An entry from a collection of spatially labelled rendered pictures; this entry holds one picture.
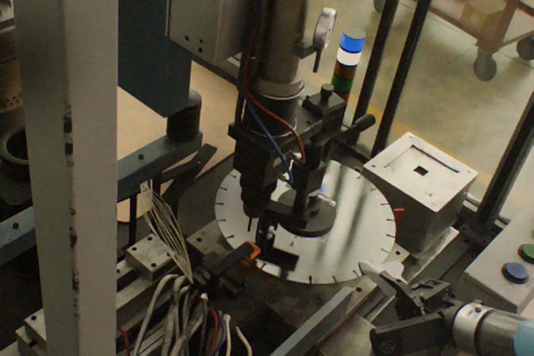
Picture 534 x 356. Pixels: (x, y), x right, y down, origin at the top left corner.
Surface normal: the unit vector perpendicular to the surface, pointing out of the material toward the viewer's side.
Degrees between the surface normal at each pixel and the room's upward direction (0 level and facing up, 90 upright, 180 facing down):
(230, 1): 90
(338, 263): 0
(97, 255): 90
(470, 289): 90
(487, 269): 0
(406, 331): 59
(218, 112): 0
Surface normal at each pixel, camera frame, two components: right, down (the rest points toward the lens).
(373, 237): 0.14, -0.75
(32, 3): -0.65, 0.42
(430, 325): 0.11, 0.17
